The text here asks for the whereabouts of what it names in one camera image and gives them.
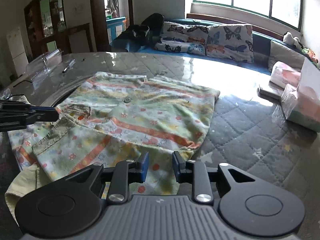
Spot butterfly pillow left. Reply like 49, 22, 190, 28
154, 21, 209, 56

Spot wooden framed white board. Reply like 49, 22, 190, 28
65, 23, 94, 54

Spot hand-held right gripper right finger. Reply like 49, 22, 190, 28
172, 151, 256, 203

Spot wooden glass display cabinet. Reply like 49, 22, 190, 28
24, 0, 68, 56

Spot white refrigerator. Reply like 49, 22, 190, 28
6, 27, 29, 80

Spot black jacket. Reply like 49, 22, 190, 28
141, 13, 165, 37

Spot flat grey book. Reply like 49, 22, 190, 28
257, 84, 285, 101

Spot hanging clothes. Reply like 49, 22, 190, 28
107, 0, 120, 18

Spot green patterned pants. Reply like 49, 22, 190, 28
5, 71, 221, 227

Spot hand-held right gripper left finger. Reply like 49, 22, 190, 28
65, 152, 150, 204

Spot pink green tissue pack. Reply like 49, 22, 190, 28
281, 82, 320, 132

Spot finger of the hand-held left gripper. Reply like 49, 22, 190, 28
0, 111, 59, 132
0, 99, 56, 112

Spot butterfly print pillow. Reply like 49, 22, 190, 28
205, 24, 254, 63

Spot panda plush toy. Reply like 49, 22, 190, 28
283, 31, 303, 50

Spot pink plush toy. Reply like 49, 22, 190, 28
303, 47, 320, 63

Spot pink tissue roll pack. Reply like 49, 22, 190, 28
270, 61, 302, 90

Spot white paper card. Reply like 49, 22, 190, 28
300, 57, 320, 91

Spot blue sofa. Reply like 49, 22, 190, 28
110, 17, 320, 76

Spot black bag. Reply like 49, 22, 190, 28
122, 24, 153, 47

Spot grey quilted star tablecloth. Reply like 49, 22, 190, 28
0, 51, 320, 240

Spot blue cabinet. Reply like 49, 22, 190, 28
106, 16, 126, 45

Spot grey pillow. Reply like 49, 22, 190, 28
268, 40, 307, 73

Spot clear plastic container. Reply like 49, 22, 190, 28
26, 49, 63, 90

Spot dark wooden door frame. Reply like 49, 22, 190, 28
89, 0, 133, 53

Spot black silver pen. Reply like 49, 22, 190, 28
62, 59, 76, 74

